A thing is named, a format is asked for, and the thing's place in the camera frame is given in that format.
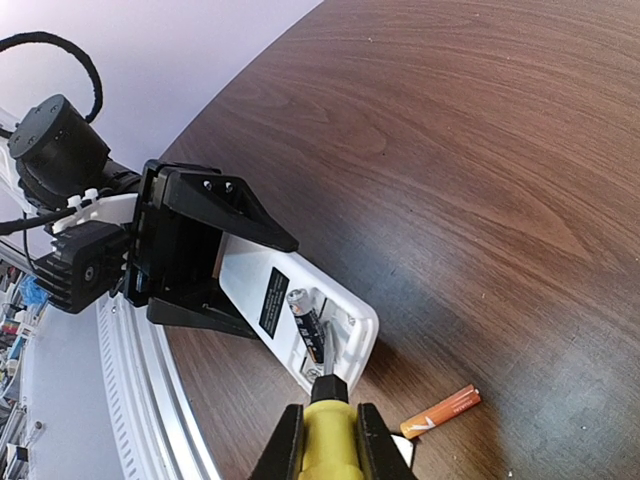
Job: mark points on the white battery cover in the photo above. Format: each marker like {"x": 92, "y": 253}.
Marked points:
{"x": 406, "y": 448}

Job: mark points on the front aluminium rail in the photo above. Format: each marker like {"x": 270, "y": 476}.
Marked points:
{"x": 155, "y": 430}

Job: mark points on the orange battery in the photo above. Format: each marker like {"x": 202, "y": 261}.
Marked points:
{"x": 441, "y": 413}

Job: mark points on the white red remote control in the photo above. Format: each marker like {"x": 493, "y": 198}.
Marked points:
{"x": 257, "y": 280}

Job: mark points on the yellow handled screwdriver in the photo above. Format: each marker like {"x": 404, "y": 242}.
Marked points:
{"x": 330, "y": 445}

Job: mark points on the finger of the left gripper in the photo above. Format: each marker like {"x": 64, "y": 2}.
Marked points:
{"x": 203, "y": 306}
{"x": 226, "y": 203}

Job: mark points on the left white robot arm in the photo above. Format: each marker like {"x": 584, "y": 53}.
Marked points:
{"x": 10, "y": 175}

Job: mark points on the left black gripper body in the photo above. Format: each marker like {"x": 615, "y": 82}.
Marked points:
{"x": 152, "y": 236}

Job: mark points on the black battery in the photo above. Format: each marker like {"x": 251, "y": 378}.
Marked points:
{"x": 308, "y": 323}

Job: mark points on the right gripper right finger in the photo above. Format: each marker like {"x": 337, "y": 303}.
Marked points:
{"x": 379, "y": 458}

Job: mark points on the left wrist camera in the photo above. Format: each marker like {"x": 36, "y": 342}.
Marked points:
{"x": 89, "y": 248}

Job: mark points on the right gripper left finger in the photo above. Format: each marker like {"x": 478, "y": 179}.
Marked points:
{"x": 282, "y": 456}

